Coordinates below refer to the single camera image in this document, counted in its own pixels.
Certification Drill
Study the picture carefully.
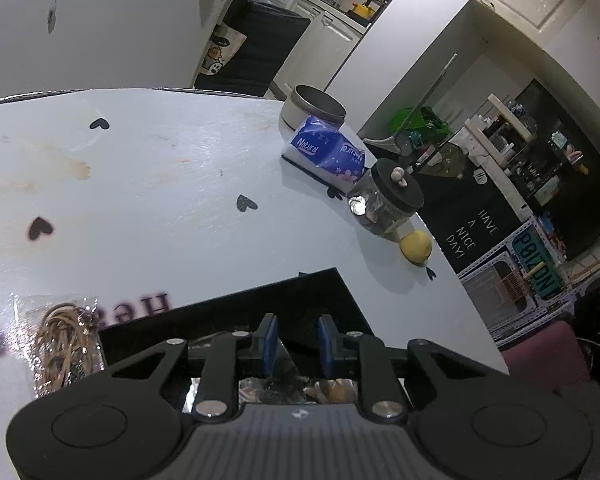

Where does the yellow lemon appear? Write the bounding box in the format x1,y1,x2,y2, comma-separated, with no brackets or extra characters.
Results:
398,229,434,265

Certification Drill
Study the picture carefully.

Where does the round metal tin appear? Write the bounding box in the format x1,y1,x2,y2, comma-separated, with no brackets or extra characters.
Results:
278,84,348,134

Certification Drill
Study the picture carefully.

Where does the cluttered white shelf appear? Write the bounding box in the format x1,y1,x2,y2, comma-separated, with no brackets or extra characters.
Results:
461,92,588,261

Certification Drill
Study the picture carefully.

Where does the blue tissue pack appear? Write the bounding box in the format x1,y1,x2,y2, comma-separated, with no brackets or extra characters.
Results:
281,114,369,197

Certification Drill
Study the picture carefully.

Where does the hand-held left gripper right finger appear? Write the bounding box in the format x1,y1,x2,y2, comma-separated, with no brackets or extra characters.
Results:
318,313,491,423

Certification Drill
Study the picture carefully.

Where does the green plastic bag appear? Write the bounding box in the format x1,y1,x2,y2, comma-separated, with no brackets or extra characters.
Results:
389,106,454,147

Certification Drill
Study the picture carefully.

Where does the glass jar with black lid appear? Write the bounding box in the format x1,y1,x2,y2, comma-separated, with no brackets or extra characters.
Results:
348,158,425,239

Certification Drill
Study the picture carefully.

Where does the green plate sign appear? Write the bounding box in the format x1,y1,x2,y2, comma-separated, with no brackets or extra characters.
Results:
510,229,564,302

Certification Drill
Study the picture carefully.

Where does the broom with long handle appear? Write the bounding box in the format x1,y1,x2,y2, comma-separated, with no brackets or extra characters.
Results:
364,52,459,152

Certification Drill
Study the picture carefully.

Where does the black chair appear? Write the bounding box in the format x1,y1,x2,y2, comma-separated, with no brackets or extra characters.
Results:
219,0,312,97

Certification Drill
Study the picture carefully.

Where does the clear bag of tan hair ties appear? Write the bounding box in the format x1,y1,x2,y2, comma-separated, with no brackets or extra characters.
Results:
11,289,174,398

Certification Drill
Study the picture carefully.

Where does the cartoon tote bag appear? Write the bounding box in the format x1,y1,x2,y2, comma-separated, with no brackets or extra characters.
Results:
194,22,249,77

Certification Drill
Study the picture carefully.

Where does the black box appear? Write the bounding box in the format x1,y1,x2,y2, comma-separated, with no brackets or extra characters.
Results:
97,267,382,403

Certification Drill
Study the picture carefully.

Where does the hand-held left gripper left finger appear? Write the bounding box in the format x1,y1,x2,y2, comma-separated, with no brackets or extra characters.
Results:
100,313,280,423

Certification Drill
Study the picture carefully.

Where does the orange striped scrunchie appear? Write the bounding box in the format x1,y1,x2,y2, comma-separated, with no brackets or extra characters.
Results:
314,379,359,405

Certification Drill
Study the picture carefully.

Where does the black lettered sign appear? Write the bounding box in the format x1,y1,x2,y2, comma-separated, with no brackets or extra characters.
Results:
419,144,524,274

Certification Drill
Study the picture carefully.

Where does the pink stool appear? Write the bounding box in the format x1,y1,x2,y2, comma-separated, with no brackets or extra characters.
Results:
501,319,592,392

